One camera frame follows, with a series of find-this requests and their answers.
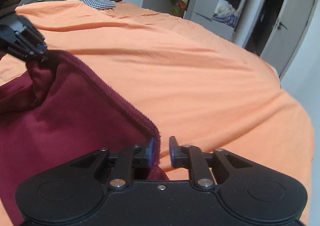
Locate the orange bed sheet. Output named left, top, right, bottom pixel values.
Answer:
left=1, top=0, right=313, bottom=225

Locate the maroon red small garment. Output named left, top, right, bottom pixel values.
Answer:
left=0, top=49, right=171, bottom=226

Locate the colourful bag in wardrobe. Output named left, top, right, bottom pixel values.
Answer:
left=170, top=0, right=189, bottom=17

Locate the blue white checkered pillow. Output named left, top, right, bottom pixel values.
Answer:
left=77, top=0, right=116, bottom=10

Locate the grey room door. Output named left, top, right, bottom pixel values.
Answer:
left=260, top=0, right=315, bottom=76

